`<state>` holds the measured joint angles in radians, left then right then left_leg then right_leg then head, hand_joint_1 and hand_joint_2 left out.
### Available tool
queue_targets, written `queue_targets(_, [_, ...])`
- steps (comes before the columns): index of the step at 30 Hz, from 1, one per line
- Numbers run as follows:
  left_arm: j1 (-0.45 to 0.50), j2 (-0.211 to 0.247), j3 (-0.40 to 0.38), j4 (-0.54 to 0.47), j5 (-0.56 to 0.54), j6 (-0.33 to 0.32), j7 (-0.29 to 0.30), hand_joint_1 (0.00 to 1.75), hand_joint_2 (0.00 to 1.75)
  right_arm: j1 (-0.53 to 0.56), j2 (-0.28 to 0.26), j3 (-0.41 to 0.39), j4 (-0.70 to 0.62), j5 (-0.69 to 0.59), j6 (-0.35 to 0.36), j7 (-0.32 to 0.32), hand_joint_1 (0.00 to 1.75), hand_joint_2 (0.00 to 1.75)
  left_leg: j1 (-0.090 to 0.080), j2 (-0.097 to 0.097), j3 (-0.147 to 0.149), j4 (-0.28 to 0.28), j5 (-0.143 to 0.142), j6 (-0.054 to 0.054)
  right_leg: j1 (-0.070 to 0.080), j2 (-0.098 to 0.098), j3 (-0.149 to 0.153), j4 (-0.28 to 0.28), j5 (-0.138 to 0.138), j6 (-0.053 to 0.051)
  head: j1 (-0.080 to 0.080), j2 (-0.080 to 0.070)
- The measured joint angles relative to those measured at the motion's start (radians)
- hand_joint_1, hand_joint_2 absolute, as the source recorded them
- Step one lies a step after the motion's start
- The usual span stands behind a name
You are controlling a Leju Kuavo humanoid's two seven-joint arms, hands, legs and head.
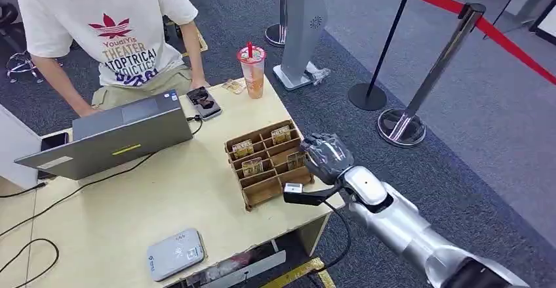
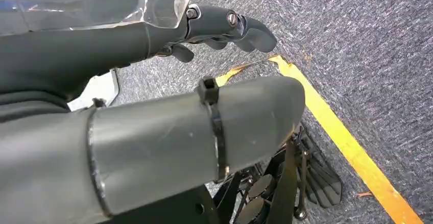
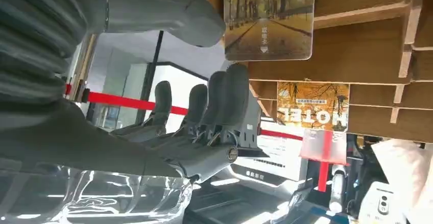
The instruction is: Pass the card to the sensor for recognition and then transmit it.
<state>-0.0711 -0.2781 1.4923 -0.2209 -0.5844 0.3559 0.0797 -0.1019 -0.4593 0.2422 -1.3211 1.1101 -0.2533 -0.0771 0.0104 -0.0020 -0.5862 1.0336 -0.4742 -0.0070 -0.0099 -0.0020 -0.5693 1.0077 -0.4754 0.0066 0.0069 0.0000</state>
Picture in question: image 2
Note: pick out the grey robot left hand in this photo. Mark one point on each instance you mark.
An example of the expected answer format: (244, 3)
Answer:
(152, 148)

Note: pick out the white flat plate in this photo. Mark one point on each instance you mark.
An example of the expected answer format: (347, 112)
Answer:
(98, 90)

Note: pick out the clear plastic sheet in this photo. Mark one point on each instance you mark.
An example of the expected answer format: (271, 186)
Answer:
(84, 2)

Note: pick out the yellow floor tape line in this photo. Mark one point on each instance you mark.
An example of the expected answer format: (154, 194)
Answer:
(338, 134)

